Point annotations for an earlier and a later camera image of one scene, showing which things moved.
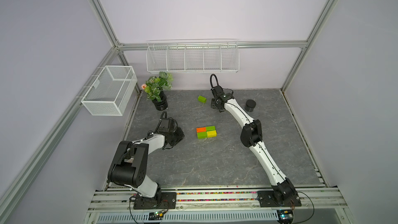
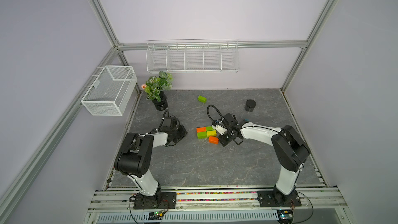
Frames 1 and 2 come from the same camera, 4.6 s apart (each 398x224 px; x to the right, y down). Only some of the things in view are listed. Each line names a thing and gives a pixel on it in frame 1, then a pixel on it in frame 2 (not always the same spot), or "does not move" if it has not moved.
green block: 201,135 does not move
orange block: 201,129 does not move
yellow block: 211,134 does not move
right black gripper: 212,102 → 222,142
